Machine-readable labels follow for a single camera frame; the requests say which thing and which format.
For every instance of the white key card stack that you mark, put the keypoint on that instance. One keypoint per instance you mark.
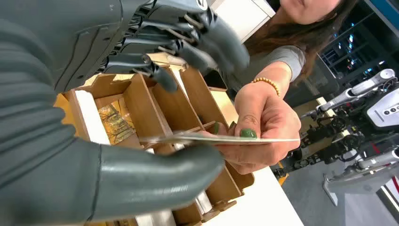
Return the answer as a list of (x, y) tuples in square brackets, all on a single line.
[(204, 202), (92, 118), (156, 219)]

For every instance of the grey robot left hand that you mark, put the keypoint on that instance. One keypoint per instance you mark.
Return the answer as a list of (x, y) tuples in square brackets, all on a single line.
[(78, 28)]

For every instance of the white humanoid robot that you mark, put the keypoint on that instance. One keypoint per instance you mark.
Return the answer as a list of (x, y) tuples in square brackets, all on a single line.
[(383, 109)]

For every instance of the yellow printed packet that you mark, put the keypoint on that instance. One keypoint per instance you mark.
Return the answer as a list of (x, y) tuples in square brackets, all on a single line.
[(117, 123)]

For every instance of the person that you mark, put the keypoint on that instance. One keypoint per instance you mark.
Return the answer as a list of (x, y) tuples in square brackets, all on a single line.
[(280, 56)]

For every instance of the white shelf box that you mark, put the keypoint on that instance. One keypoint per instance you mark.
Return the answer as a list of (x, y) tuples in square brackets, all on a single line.
[(243, 17)]

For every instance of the white ID card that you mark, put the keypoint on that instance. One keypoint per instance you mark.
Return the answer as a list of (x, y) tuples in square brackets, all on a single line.
[(199, 138)]

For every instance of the cardboard divider box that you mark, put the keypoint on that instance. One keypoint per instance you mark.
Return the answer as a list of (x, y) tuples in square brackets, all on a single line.
[(174, 106)]

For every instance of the black smartphone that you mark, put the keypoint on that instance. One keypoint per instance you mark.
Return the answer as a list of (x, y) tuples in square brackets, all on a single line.
[(215, 80)]

